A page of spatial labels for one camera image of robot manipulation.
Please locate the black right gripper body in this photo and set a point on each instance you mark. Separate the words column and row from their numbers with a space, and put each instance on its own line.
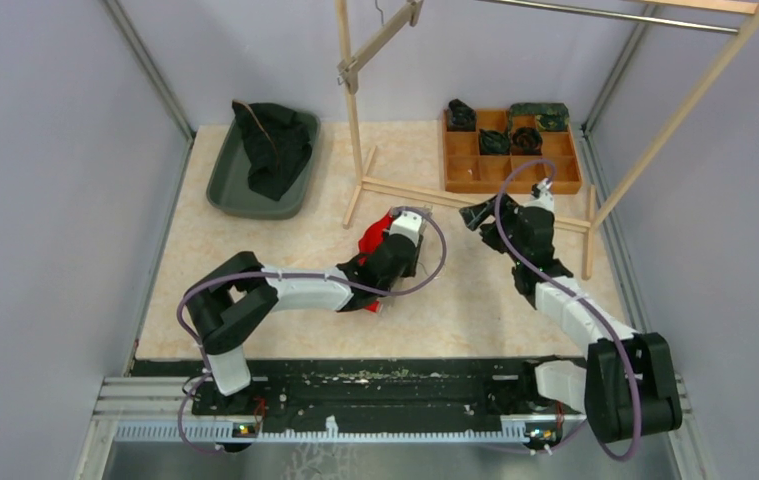
column 509, row 212

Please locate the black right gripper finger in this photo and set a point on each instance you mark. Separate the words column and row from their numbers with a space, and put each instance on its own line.
column 477, row 213
column 474, row 224

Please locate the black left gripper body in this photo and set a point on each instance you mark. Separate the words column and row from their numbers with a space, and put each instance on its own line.
column 386, row 287

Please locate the red underwear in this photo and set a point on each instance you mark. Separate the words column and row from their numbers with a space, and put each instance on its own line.
column 370, row 241

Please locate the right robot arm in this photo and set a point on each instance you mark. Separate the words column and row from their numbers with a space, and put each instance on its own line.
column 627, row 384

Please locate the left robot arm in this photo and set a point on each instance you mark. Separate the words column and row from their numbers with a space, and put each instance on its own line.
column 227, row 306

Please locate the wooden compartment tray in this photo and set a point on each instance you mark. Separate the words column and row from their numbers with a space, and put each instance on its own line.
column 465, row 170

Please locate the dark folded sock middle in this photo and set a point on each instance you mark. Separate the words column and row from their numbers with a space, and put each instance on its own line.
column 494, row 142

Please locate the dark rolled sock right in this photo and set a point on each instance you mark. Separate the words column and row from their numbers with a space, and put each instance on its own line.
column 526, row 141

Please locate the dark folded sock top-left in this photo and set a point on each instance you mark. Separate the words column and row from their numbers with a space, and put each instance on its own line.
column 461, row 117

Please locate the camouflage folded cloth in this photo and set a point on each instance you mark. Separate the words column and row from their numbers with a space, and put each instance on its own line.
column 548, row 116

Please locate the black striped garment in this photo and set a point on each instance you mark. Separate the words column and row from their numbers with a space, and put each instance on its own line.
column 277, row 143

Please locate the grey plastic bin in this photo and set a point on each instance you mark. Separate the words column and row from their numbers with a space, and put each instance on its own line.
column 228, row 189

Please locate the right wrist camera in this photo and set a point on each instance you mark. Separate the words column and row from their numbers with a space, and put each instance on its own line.
column 542, row 196

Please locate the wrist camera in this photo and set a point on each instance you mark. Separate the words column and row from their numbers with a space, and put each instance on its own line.
column 542, row 196
column 408, row 222

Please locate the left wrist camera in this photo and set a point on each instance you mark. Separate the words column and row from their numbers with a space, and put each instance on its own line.
column 408, row 222

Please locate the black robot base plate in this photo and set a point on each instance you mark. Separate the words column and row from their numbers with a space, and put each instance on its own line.
column 386, row 396

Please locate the aluminium front rail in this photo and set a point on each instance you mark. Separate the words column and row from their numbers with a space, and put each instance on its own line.
column 159, row 409

